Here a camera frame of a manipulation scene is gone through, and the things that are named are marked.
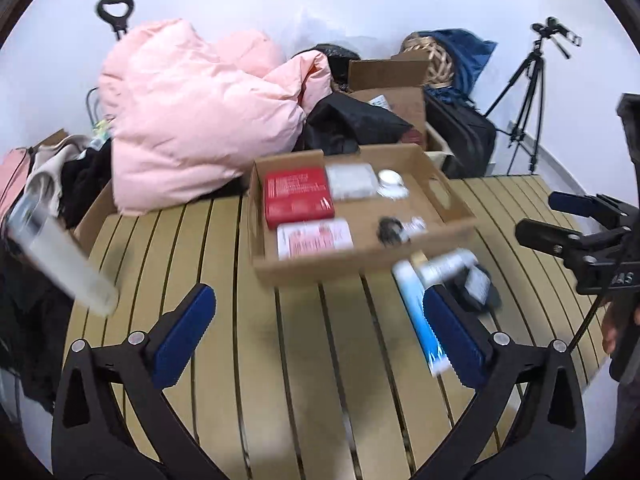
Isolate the black tripod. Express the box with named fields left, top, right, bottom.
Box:
left=482, top=40, right=546, bottom=176

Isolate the black suitcase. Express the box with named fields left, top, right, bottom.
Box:
left=425, top=91, right=497, bottom=179

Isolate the black cloth bag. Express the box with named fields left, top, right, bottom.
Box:
left=302, top=94, right=415, bottom=156

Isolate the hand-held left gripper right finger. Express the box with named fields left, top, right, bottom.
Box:
left=415, top=285, right=587, bottom=480

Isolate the person's right hand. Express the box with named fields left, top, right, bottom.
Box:
left=601, top=304, right=622, bottom=358

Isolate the pink bag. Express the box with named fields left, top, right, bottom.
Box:
left=0, top=147, right=33, bottom=221

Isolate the white thermos bottle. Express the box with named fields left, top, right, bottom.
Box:
left=5, top=195, right=120, bottom=317

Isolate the round white jar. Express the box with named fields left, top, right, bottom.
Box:
left=377, top=169, right=408, bottom=201

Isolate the black cart handle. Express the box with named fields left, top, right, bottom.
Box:
left=96, top=0, right=133, bottom=41

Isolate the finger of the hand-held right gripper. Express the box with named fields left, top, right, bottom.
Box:
left=515, top=219, right=596, bottom=261
left=548, top=191, right=633, bottom=231

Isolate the pink down jacket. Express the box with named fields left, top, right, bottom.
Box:
left=98, top=18, right=332, bottom=217

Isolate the translucent plastic box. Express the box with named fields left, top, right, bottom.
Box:
left=326, top=162, right=378, bottom=202

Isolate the black power adaptor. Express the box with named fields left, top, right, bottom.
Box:
left=452, top=265, right=502, bottom=315

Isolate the small white bottle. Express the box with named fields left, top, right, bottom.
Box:
left=417, top=249, right=476, bottom=287

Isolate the blue tube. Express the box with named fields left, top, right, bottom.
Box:
left=392, top=259, right=453, bottom=378

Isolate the red box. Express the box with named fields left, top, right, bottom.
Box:
left=263, top=166, right=335, bottom=230

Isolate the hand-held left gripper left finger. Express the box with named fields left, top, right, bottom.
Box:
left=51, top=283, right=236, bottom=480

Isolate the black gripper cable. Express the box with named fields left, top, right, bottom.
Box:
left=564, top=290, right=603, bottom=356

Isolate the clear plastic bag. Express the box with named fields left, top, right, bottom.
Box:
left=287, top=7, right=381, bottom=56

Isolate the pink and white packet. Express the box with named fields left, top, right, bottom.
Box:
left=276, top=219, right=354, bottom=261

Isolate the wicker ball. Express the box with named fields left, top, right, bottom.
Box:
left=402, top=32, right=456, bottom=86

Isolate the open cardboard box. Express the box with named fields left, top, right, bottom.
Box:
left=347, top=57, right=433, bottom=151

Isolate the cardboard tray box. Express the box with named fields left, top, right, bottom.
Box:
left=247, top=143, right=478, bottom=288

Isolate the black plastic bag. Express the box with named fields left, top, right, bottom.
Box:
left=292, top=44, right=361, bottom=86

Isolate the beige clothing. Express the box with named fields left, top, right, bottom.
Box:
left=22, top=142, right=96, bottom=211

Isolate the large cardboard box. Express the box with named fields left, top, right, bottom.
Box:
left=42, top=129, right=120, bottom=243

